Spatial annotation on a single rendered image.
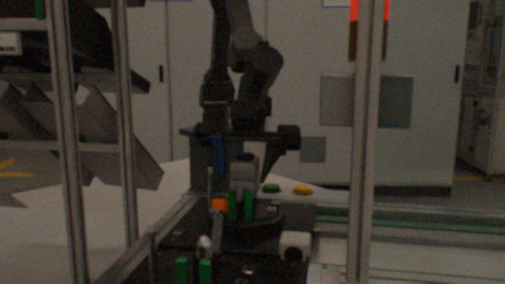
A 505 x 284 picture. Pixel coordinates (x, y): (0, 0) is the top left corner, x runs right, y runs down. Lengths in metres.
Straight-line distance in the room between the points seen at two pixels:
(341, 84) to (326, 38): 3.21
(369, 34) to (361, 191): 0.20
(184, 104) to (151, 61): 0.44
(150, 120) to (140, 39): 0.66
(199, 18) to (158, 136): 1.04
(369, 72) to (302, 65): 3.22
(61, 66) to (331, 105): 0.35
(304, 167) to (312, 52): 0.96
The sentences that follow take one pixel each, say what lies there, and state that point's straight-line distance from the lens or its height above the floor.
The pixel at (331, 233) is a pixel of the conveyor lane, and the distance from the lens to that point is 0.93.
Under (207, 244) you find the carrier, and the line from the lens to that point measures 0.57.
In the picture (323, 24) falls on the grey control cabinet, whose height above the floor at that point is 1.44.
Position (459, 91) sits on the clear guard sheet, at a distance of 0.63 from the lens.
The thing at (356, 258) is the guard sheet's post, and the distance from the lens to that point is 0.66.
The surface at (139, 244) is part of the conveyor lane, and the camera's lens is 0.79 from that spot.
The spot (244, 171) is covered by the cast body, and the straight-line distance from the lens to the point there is 0.78.
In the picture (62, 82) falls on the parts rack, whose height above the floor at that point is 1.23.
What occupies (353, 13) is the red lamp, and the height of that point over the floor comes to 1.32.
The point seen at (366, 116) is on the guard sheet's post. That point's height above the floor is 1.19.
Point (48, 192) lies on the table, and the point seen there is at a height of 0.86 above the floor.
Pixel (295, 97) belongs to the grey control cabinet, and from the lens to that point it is 3.83.
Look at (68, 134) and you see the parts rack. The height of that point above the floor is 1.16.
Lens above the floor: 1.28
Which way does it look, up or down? 12 degrees down
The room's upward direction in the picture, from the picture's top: straight up
